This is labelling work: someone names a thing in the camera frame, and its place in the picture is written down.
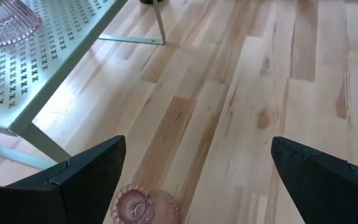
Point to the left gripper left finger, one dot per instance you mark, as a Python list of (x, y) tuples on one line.
[(73, 193)]

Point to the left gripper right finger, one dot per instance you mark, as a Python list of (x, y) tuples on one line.
[(328, 189)]

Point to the pink glass candle stick holder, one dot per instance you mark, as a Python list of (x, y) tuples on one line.
[(145, 207), (8, 21)]

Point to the green perforated metal shelf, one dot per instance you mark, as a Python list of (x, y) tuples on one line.
[(26, 71)]

